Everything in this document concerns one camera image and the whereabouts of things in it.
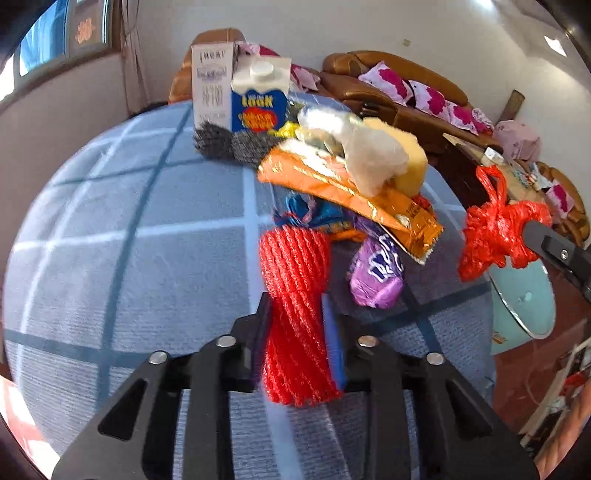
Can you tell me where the pink bag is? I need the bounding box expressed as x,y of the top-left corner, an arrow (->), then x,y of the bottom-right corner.
493,120 -> 542,162

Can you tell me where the window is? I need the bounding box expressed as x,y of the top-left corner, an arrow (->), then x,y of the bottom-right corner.
0,0 -> 122,103

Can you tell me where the red foam net sleeve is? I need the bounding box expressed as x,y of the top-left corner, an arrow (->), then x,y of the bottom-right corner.
259,226 -> 343,407

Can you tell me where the purple snack packet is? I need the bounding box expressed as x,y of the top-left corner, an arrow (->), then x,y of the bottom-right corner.
347,219 -> 405,310

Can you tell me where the orange snack wrapper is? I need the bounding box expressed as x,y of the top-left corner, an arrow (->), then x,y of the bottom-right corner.
257,138 -> 444,265

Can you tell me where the blue checked tablecloth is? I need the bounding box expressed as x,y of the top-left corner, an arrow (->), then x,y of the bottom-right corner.
2,99 -> 498,480

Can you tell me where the yellow sponge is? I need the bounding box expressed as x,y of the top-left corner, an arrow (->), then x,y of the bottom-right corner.
362,117 -> 429,197

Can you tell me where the brown leather armchair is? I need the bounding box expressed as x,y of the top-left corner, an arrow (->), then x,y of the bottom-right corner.
168,28 -> 248,105

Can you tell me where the white milk carton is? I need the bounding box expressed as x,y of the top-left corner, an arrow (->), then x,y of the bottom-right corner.
191,43 -> 237,132

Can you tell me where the dark wooden coffee table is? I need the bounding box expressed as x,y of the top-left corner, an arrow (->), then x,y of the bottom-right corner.
429,133 -> 555,206

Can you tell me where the clear plastic packet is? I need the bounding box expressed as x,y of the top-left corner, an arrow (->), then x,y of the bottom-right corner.
295,106 -> 365,154
288,90 -> 350,114

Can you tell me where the black foam net sleeve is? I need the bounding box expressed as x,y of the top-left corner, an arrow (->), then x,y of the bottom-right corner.
193,122 -> 234,160
230,131 -> 280,167

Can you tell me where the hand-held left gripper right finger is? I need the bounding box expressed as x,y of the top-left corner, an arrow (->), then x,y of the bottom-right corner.
321,293 -> 541,480

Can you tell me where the pink flowered cloth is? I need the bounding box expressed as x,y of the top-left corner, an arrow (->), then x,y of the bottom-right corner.
238,41 -> 320,91

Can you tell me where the curtain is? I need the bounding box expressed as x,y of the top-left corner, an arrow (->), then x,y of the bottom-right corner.
117,0 -> 154,114

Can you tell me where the blue candy wrapper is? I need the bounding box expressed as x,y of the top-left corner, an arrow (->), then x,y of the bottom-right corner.
272,194 -> 366,243

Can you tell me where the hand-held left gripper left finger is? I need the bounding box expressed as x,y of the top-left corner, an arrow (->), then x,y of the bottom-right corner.
51,292 -> 274,480

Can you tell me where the wooden board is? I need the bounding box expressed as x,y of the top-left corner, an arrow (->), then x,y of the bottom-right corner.
503,90 -> 526,121

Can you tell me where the red plastic bag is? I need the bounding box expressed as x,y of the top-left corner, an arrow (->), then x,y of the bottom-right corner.
458,165 -> 553,283

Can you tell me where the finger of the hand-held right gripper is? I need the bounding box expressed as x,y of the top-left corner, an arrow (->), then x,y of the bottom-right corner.
523,220 -> 591,303

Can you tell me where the blue and white carton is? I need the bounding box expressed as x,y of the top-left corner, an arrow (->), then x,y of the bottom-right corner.
230,56 -> 293,136

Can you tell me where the pink flowered pillow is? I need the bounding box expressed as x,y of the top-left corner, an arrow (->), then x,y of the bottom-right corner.
438,99 -> 495,136
359,61 -> 414,105
409,80 -> 447,117

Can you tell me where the brown leather sofa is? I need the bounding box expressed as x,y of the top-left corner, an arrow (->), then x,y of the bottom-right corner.
318,50 -> 590,247

